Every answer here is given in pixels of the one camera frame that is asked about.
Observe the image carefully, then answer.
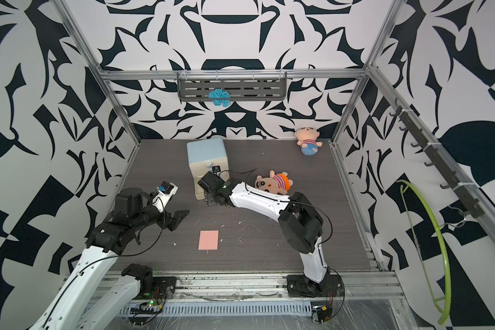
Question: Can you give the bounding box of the green curved hose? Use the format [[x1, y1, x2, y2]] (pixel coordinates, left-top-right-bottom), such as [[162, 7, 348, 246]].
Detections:
[[397, 179, 452, 325]]

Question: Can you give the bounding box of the plush boy doll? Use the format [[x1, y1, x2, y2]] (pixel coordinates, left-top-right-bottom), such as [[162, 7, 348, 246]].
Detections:
[[294, 127, 323, 156]]

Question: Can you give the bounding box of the plush pig doll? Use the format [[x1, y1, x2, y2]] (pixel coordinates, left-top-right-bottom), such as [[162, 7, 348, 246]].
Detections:
[[254, 170, 294, 195]]

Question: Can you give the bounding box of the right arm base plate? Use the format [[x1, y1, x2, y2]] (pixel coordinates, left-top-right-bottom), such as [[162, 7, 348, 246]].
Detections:
[[286, 273, 345, 298]]

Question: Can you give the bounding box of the small black connector box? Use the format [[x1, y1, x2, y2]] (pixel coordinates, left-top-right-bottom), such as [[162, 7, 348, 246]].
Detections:
[[311, 305, 334, 324]]

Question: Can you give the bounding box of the pale blue drawer box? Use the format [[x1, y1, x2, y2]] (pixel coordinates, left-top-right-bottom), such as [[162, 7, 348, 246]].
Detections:
[[186, 137, 230, 200]]

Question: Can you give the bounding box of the teal crumpled object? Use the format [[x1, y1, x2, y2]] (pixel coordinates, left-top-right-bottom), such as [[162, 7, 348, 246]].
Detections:
[[208, 89, 231, 107]]

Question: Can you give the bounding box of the grey wall shelf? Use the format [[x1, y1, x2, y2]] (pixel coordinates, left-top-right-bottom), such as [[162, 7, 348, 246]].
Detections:
[[177, 70, 287, 102]]

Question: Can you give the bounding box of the white slotted cable duct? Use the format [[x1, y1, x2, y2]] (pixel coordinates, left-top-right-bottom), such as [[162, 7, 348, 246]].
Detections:
[[158, 301, 313, 317]]

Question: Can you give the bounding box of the pink sticky note pad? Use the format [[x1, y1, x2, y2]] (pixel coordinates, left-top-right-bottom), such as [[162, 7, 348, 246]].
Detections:
[[198, 230, 219, 251]]

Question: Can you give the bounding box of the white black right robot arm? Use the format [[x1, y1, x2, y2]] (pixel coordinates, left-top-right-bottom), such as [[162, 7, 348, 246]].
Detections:
[[197, 172, 329, 285]]

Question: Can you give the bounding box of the small circuit board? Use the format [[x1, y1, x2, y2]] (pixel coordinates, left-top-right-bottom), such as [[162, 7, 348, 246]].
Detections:
[[129, 301, 163, 316]]

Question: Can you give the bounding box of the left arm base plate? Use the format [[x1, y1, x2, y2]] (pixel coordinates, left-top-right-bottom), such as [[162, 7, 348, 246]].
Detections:
[[137, 276, 177, 301]]

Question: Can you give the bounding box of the black hook rail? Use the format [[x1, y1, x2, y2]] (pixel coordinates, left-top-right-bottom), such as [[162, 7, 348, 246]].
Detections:
[[390, 98, 485, 219]]

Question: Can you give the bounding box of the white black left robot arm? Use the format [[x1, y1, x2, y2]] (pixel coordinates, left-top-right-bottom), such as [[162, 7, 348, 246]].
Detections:
[[32, 181, 189, 329]]

